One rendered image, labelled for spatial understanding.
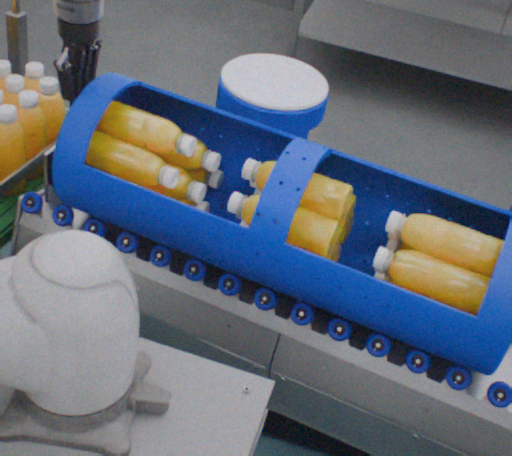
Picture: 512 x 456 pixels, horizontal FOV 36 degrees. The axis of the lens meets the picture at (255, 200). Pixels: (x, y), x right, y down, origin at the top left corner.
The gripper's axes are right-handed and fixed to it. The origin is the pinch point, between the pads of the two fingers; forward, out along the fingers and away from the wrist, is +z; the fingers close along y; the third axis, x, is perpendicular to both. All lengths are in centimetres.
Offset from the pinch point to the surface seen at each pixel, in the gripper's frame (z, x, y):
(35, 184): 26.1, -13.6, -3.8
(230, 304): 23.5, 40.7, 9.5
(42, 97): 9.0, -17.4, -12.3
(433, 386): 23, 81, 9
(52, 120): 13.8, -14.7, -12.1
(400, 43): 87, 16, -269
